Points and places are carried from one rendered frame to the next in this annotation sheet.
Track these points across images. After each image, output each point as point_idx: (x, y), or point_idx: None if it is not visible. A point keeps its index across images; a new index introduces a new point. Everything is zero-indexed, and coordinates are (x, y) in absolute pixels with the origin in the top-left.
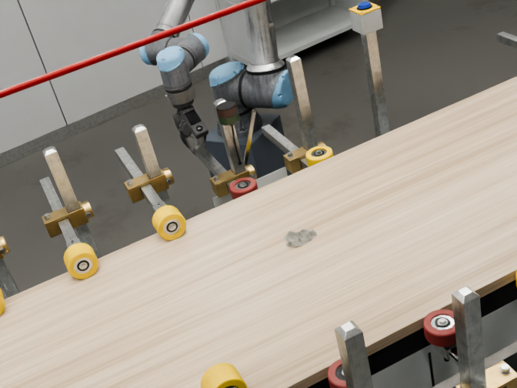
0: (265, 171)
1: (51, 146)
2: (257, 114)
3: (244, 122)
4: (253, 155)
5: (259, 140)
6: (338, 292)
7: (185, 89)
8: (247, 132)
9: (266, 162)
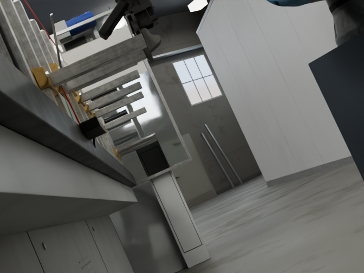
0: (354, 116)
1: (41, 30)
2: (359, 11)
3: (335, 24)
4: (317, 83)
5: (330, 59)
6: None
7: None
8: (337, 43)
9: (355, 102)
